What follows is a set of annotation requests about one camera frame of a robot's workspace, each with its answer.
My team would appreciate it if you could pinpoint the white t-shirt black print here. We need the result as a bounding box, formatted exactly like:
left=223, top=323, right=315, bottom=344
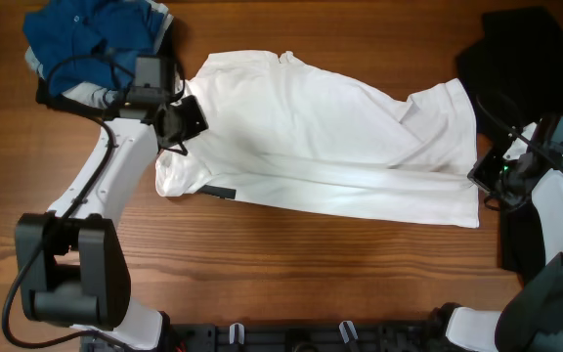
left=155, top=50, right=479, bottom=228

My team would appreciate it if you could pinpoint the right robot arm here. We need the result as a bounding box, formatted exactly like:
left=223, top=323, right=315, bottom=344
left=446, top=115, right=563, bottom=351

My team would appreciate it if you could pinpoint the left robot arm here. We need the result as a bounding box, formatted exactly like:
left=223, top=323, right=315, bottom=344
left=1, top=55, right=207, bottom=351

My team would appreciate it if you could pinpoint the black garment right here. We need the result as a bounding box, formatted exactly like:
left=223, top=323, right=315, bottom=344
left=456, top=7, right=563, bottom=282

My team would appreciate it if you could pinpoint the blue polo shirt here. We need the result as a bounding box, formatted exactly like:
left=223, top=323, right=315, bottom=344
left=22, top=0, right=166, bottom=98

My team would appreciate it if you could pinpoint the black folded garment left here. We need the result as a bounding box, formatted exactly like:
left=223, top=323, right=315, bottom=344
left=35, top=21, right=183, bottom=117

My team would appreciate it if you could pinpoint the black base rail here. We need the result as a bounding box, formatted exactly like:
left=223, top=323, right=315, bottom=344
left=79, top=320, right=454, bottom=352

